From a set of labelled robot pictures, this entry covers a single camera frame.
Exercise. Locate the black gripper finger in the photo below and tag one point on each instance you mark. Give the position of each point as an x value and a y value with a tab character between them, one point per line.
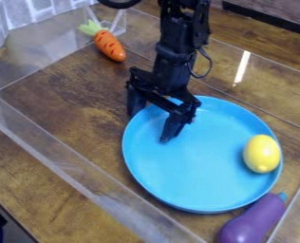
136	101
175	124

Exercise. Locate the white grid curtain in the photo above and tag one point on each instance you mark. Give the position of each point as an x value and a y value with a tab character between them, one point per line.
20	13

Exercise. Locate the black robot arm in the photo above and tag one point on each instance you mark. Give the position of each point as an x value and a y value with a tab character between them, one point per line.
185	31

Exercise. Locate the yellow toy lemon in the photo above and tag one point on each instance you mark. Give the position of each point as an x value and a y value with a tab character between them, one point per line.
261	154

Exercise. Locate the clear acrylic enclosure wall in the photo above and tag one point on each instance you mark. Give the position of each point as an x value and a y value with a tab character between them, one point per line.
65	184

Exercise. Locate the blue round plate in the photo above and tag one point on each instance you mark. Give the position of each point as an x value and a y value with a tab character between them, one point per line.
196	172

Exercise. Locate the purple toy eggplant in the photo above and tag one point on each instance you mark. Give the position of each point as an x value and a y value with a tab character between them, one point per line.
249	227

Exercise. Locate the orange toy carrot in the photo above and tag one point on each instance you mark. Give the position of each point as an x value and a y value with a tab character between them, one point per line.
105	41

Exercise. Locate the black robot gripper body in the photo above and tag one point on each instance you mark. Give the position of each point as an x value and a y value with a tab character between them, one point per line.
164	86

